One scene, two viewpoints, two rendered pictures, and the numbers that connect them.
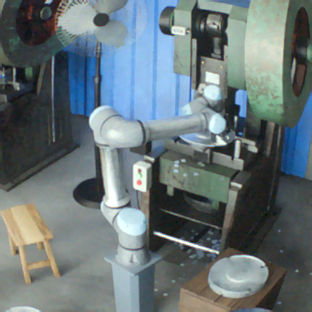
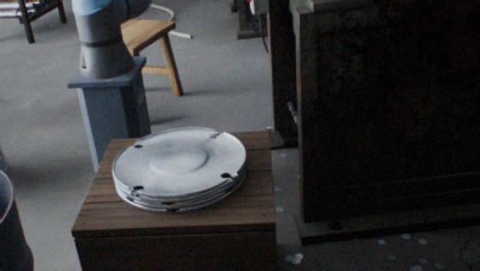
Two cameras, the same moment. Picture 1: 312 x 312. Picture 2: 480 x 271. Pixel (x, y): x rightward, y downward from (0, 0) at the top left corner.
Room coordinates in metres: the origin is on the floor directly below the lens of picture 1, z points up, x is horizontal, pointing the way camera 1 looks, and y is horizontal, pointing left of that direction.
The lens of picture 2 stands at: (1.14, -1.36, 1.00)
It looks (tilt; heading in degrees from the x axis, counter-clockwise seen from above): 28 degrees down; 60
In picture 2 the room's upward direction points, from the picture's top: 7 degrees counter-clockwise
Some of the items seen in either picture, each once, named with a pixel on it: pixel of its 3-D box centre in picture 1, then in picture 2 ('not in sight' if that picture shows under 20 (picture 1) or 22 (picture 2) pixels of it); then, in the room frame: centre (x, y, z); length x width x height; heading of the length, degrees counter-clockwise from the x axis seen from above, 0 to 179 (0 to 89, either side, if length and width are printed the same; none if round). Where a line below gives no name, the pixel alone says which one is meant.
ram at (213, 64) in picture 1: (215, 80); not in sight; (2.36, -0.29, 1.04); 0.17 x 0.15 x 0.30; 149
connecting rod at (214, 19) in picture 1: (219, 38); not in sight; (2.40, -0.31, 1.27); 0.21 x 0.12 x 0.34; 149
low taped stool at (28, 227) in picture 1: (29, 244); (136, 71); (2.08, 0.72, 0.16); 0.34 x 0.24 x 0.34; 31
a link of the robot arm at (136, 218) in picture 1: (131, 227); (98, 10); (1.71, 0.09, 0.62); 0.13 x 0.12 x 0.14; 28
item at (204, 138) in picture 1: (206, 132); not in sight; (2.29, -0.24, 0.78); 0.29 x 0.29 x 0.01
